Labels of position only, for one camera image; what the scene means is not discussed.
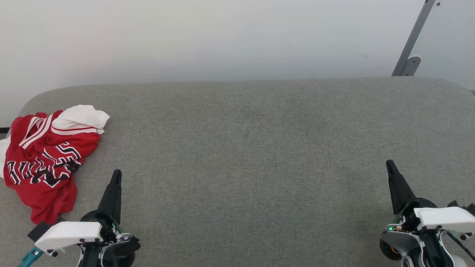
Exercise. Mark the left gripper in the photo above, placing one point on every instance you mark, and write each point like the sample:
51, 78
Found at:
111, 248

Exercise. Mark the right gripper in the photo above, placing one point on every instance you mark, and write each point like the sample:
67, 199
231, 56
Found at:
408, 241

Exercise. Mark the red and white basketball jersey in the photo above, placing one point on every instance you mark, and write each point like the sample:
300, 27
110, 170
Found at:
55, 133

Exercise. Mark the grey fabric sofa cushion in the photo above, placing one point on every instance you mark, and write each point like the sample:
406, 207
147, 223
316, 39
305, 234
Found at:
241, 167

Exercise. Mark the grey metal strut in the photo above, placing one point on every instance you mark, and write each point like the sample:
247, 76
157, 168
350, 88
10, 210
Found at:
417, 29

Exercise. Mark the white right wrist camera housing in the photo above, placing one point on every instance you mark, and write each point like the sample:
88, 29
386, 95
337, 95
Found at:
445, 218

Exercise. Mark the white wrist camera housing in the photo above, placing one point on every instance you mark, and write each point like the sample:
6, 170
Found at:
68, 233
445, 218

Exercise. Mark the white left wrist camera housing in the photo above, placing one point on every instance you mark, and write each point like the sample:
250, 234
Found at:
68, 233

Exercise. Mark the grey metal mounting bracket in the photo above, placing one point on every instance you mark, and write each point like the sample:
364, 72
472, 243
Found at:
412, 66

